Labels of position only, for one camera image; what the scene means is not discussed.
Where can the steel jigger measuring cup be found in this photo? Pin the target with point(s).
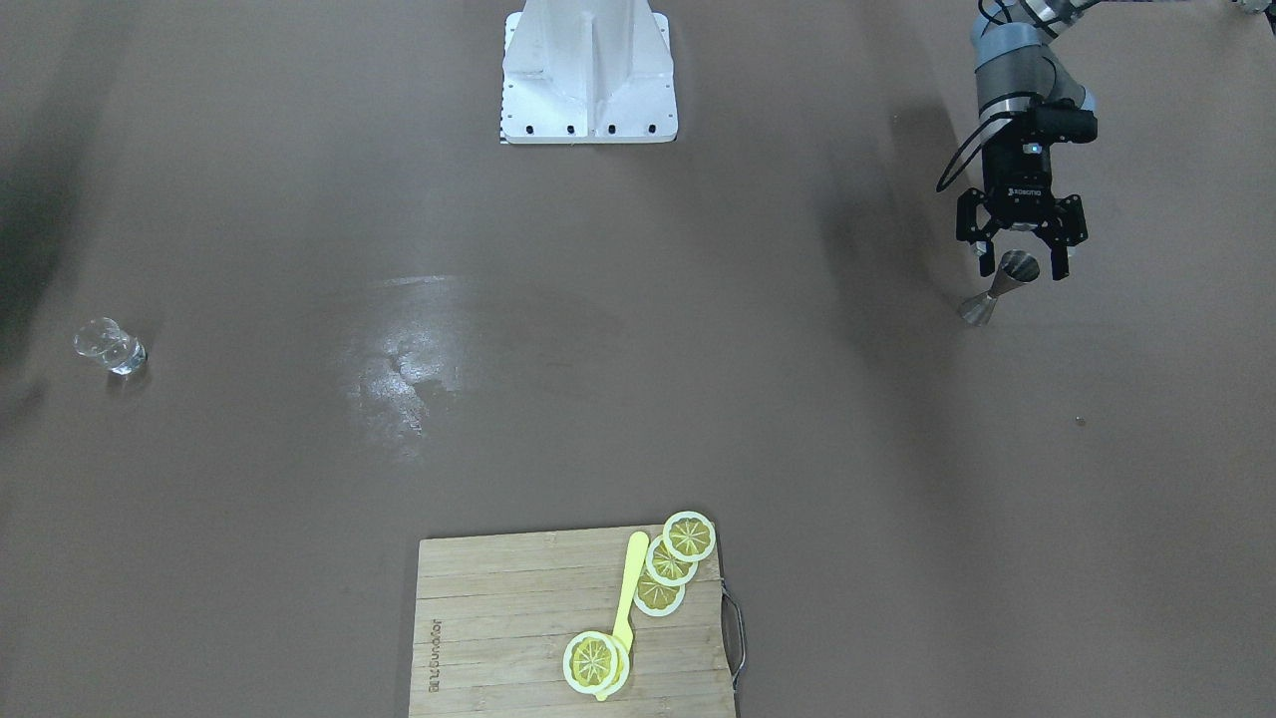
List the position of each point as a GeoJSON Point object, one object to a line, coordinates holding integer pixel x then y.
{"type": "Point", "coordinates": [1014, 269]}

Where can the wooden cutting board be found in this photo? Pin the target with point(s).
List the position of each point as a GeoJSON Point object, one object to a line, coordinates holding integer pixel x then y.
{"type": "Point", "coordinates": [494, 614]}

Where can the lemon slice row inner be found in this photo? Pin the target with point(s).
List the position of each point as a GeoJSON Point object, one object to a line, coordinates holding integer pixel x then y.
{"type": "Point", "coordinates": [656, 599]}

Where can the yellow plastic knife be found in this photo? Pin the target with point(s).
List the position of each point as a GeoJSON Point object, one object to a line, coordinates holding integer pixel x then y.
{"type": "Point", "coordinates": [636, 549]}

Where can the lemon slice row end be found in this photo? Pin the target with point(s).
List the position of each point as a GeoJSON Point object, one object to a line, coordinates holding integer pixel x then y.
{"type": "Point", "coordinates": [689, 536]}

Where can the lemon slice under pair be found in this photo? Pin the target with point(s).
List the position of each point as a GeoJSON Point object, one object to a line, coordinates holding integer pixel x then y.
{"type": "Point", "coordinates": [624, 668]}

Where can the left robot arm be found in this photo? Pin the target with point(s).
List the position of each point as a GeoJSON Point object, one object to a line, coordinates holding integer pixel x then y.
{"type": "Point", "coordinates": [1028, 102]}

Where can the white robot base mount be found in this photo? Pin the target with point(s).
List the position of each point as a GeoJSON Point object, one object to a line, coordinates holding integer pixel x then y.
{"type": "Point", "coordinates": [586, 73]}

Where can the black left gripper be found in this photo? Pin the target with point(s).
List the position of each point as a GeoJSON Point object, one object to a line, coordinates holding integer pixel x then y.
{"type": "Point", "coordinates": [1023, 179]}

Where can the lemon slice top of pair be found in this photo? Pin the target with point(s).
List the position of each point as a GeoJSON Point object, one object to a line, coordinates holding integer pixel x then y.
{"type": "Point", "coordinates": [588, 664]}

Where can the clear glass shaker cup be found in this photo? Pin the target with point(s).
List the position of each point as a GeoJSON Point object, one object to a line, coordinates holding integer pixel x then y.
{"type": "Point", "coordinates": [104, 342]}

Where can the lemon slice row middle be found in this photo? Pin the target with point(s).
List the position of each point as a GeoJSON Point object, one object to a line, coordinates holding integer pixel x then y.
{"type": "Point", "coordinates": [665, 568]}

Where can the lemon slice row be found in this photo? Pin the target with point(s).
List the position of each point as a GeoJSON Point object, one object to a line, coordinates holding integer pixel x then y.
{"type": "Point", "coordinates": [665, 568]}
{"type": "Point", "coordinates": [656, 599]}

